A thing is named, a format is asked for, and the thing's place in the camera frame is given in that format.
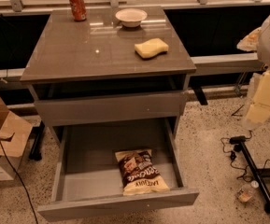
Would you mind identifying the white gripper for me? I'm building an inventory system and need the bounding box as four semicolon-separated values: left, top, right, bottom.
236;15;270;130

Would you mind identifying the brown chip bag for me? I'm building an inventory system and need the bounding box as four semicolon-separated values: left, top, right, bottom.
115;148;170;196

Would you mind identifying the grey drawer cabinet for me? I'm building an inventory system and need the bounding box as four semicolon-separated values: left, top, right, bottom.
20;6;200;223

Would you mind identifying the closed grey top drawer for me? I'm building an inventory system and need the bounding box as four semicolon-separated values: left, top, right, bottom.
35;91;186;126

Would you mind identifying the open grey middle drawer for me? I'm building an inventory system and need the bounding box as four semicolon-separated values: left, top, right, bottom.
38;119;199;222

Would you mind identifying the metal window railing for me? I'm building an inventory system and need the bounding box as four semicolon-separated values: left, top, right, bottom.
0;0;270;91

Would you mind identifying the black metal floor stand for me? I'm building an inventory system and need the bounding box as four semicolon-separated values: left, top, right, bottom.
230;136;270;214

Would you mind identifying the yellow sponge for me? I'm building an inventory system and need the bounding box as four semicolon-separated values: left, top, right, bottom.
135;38;169;59

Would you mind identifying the clear plastic cup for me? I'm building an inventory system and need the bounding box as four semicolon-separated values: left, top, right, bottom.
236;180;259;203

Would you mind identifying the white bowl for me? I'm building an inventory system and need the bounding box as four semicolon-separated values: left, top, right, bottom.
115;8;148;28

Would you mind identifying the orange soda can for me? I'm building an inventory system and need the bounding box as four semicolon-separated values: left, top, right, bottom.
69;0;86;21

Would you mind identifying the cardboard box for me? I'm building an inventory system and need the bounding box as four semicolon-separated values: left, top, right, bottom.
0;97;33;181

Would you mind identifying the black power cable right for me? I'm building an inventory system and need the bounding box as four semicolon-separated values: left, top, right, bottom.
220;131;270;183

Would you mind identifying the black cable on left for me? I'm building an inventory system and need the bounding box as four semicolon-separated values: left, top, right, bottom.
0;105;39;224

